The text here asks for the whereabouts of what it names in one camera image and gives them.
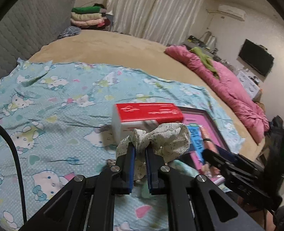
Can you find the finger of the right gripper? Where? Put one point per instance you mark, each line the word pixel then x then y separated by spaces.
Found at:
pixel 225 156

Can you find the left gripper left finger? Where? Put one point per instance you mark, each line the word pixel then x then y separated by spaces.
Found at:
pixel 117 179

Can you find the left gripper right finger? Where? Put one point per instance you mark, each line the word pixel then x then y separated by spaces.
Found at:
pixel 164 180

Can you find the pink item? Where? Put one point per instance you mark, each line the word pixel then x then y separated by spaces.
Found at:
pixel 208 144

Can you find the floral white scrunchie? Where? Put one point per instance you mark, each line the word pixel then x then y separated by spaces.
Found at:
pixel 169 140

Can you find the green floral tissue pack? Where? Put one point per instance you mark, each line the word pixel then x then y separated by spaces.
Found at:
pixel 183 168

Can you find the purple shallow box tray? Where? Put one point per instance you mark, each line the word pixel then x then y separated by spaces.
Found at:
pixel 218 180

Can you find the pink book blue title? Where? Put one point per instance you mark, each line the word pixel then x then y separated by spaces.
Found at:
pixel 193 122

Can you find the red white tissue box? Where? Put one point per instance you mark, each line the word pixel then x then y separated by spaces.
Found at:
pixel 145 116

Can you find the pink quilted duvet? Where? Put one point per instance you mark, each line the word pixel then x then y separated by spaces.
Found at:
pixel 228 88

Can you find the white drawer cabinet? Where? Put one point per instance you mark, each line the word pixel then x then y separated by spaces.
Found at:
pixel 250 83

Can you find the Hello Kitty blue sheet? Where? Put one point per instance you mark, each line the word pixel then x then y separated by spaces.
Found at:
pixel 59 116

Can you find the green cloth on duvet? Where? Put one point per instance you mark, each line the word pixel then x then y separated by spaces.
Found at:
pixel 206 60

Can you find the cluttered side desk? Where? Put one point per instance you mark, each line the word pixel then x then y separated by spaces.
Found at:
pixel 207 43

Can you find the beige bed blanket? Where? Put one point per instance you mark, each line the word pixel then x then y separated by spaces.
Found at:
pixel 104 47

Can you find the white air conditioner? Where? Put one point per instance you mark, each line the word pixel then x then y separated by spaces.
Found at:
pixel 232 12

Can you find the white curtain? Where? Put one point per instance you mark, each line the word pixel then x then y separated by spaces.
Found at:
pixel 161 21

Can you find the dark patterned pillow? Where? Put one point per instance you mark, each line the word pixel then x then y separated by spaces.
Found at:
pixel 69 32

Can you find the stack of folded clothes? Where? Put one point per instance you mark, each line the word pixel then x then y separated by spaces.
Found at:
pixel 90 17

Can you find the grey quilted headboard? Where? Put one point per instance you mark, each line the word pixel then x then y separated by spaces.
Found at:
pixel 28 26

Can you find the black wall television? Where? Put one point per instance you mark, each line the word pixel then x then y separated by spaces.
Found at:
pixel 256 57

